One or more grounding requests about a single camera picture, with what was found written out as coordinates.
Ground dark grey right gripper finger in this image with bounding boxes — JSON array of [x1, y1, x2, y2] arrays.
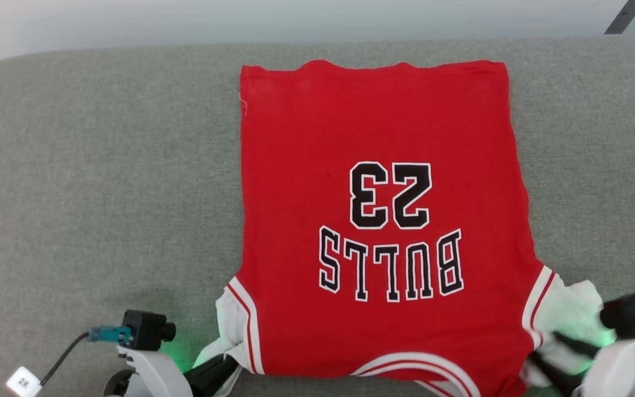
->
[[526, 353, 585, 397], [552, 331, 605, 359]]

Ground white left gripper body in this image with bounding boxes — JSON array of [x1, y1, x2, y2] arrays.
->
[[116, 345, 194, 397]]

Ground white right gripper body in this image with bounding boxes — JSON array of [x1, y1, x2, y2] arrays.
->
[[579, 328, 635, 397]]

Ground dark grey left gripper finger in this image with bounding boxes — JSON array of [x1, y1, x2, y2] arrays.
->
[[184, 356, 239, 397]]

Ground red Bulls 23 jersey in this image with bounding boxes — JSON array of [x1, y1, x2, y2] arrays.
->
[[192, 59, 616, 397]]

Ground grey fabric panel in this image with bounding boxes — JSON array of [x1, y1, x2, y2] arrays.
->
[[0, 36, 635, 397]]

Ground grey metal bar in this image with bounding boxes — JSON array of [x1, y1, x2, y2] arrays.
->
[[604, 0, 635, 35]]

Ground teal cable connector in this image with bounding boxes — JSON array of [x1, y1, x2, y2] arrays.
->
[[87, 325, 132, 344]]

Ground thin black camera cable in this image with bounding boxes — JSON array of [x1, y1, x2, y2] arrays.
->
[[39, 332, 91, 387]]

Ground white cable label tag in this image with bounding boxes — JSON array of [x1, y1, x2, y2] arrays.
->
[[6, 366, 42, 397]]

